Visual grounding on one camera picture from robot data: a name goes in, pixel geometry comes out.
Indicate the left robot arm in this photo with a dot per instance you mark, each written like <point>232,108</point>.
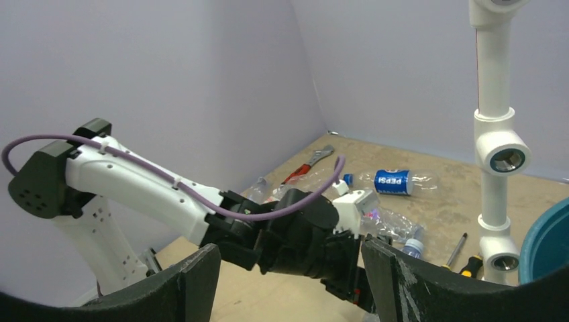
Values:
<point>71,180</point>

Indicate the right yellow-black screwdriver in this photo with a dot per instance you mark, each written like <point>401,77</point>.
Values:
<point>472,267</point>

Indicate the teal plastic bin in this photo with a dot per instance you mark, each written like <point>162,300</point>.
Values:
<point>545,247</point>

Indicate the clear bottle blue-orange label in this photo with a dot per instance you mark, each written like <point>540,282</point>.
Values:
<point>263,192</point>

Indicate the clear bottle red logo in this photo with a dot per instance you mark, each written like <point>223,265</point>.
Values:
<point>381,221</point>

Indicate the red handled adjustable wrench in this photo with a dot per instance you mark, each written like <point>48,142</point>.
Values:
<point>317,155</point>

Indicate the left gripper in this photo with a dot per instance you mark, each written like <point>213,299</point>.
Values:
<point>304,243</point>

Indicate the clear bottle light-blue cap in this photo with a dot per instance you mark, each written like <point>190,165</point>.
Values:
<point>414,248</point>

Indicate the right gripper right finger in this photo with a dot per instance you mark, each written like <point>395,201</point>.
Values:
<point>408,289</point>

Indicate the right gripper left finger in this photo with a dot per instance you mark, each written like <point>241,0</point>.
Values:
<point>183,292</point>

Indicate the white PVC pipe stand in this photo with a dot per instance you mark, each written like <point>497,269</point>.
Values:
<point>499,150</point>

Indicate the Pepsi bottle at back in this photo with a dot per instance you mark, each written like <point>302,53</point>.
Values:
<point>404,182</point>

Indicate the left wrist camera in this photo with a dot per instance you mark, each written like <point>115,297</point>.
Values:
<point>352,206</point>

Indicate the yellow-black screwdriver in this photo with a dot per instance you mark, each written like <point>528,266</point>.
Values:
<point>472,267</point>
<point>449,263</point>

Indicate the left yellow-black screwdriver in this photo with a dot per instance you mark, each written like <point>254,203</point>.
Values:
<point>449,263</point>

